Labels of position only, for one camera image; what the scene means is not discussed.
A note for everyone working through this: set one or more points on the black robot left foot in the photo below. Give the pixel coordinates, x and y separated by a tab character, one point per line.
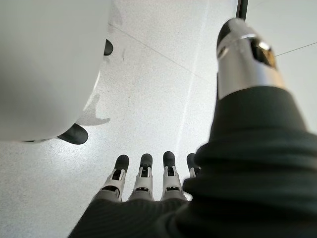
108	47

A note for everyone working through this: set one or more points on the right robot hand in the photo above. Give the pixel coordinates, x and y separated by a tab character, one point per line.
247	186

